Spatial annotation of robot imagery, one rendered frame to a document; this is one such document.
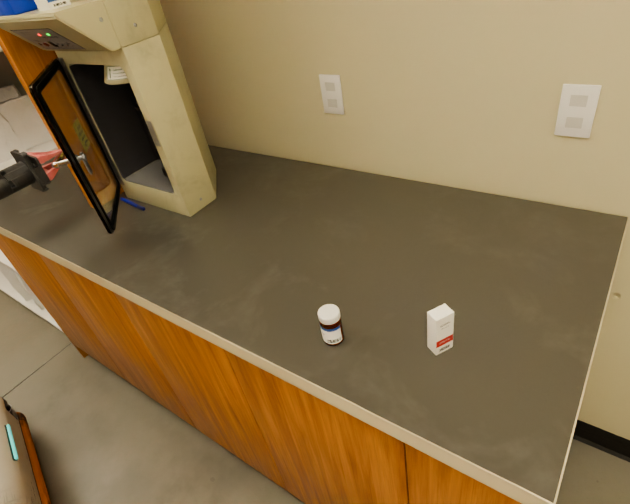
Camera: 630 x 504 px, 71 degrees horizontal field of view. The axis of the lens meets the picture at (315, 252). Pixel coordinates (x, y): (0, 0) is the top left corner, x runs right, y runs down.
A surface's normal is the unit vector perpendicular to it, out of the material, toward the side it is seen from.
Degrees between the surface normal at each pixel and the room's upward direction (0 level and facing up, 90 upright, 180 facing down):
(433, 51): 90
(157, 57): 90
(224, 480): 0
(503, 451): 0
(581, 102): 90
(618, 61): 90
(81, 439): 0
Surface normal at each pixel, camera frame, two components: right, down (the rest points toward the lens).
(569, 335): -0.16, -0.78
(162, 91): 0.81, 0.25
